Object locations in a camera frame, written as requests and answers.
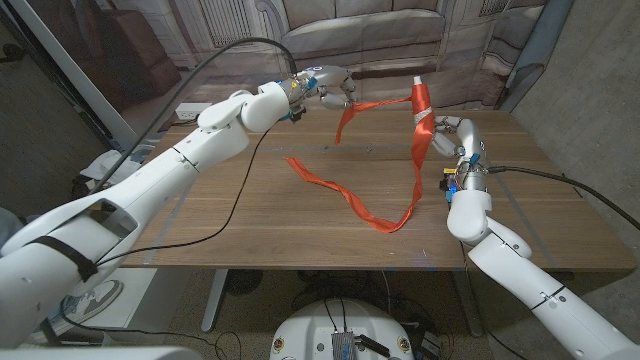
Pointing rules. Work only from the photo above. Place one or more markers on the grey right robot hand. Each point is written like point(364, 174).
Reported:
point(470, 145)

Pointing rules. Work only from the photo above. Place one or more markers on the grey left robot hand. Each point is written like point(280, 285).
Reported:
point(330, 80)

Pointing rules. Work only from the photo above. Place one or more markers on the orange satin ribbon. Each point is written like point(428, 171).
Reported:
point(425, 140)

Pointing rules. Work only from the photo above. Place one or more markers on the small white spray bottle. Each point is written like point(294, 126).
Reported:
point(417, 80)

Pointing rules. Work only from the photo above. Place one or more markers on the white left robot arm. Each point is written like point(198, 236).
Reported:
point(150, 175)

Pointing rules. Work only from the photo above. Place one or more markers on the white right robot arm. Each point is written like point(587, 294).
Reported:
point(525, 280)

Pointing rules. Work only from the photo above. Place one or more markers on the blue-grey rolled backdrop tube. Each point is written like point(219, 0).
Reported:
point(540, 45)

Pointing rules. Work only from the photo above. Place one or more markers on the white power strip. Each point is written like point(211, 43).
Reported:
point(187, 111)

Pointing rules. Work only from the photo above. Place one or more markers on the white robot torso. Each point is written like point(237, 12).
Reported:
point(310, 330)

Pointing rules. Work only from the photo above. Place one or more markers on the white crumpled cloth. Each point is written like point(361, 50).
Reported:
point(102, 170)

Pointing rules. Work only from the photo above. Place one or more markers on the white slanted pole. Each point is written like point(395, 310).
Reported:
point(75, 70)

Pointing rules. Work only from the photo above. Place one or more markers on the grey white sneaker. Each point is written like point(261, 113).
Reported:
point(95, 295)

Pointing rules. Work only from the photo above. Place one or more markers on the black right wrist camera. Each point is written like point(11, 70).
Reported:
point(448, 185)

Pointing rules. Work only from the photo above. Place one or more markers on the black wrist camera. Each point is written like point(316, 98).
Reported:
point(448, 185)
point(296, 115)

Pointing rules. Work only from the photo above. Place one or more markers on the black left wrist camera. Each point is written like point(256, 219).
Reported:
point(296, 115)

